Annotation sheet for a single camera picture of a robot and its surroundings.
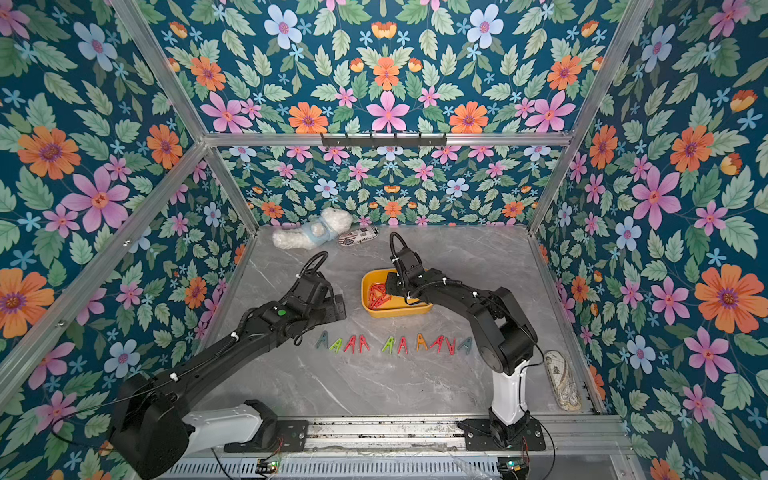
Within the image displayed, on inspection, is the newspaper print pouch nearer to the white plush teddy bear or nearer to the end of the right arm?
the white plush teddy bear

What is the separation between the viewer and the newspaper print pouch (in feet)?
3.76

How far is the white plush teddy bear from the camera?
1.04m

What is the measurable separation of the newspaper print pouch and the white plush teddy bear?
2 centimetres
